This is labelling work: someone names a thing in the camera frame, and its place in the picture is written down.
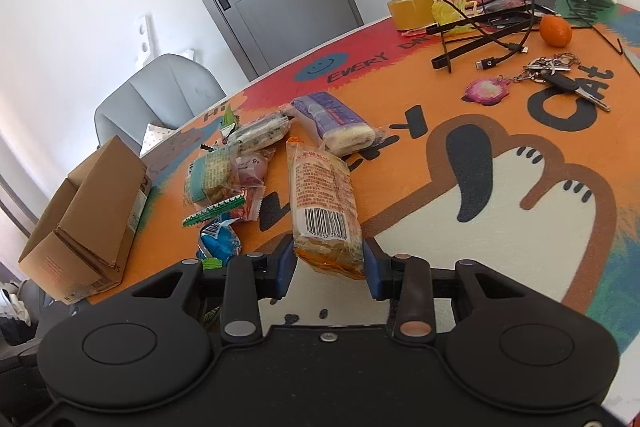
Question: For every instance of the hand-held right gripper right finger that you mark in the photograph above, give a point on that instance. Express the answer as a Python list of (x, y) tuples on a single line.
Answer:
[(372, 274)]

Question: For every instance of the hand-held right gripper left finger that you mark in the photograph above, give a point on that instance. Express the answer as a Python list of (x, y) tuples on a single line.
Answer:
[(286, 268)]

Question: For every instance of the orange barcode snack packet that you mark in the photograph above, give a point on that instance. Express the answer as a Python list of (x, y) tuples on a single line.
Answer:
[(320, 192)]

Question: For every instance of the pink snack packet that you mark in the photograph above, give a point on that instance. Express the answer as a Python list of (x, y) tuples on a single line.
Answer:
[(252, 167)]

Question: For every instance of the brown cardboard box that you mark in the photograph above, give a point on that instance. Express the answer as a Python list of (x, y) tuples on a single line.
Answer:
[(100, 207)]

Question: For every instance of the blue snack packet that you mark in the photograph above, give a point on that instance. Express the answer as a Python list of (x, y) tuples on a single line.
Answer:
[(220, 242)]

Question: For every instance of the small red snack packet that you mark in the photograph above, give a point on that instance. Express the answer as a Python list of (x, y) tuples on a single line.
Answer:
[(251, 203)]

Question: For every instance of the green zigzag snack packet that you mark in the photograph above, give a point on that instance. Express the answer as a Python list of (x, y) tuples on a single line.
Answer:
[(212, 210)]

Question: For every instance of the colourful printed table mat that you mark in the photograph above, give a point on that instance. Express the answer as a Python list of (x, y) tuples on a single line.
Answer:
[(415, 187)]

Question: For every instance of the clear packet teal label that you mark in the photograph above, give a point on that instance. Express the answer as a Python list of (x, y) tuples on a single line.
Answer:
[(210, 177)]

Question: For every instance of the black sesame cake packet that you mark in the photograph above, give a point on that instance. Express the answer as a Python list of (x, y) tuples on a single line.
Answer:
[(257, 132)]

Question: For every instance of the purple bread packet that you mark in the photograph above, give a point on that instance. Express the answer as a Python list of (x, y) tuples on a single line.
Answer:
[(335, 119)]

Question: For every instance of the small green white packet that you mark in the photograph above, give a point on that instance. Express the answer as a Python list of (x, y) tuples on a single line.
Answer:
[(230, 119)]

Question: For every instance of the white spotted cushion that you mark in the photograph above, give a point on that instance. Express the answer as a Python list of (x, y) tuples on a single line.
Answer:
[(156, 138)]

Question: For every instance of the grey upholstered chair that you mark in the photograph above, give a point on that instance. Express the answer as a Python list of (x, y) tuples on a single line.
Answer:
[(165, 92)]

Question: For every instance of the yellow tape roll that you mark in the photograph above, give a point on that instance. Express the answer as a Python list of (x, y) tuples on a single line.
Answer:
[(410, 9)]

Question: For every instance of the bunch of keys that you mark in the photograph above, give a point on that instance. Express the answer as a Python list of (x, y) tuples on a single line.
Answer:
[(565, 79)]

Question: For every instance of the orange tangerine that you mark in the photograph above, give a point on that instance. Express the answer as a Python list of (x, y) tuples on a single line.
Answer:
[(555, 31)]

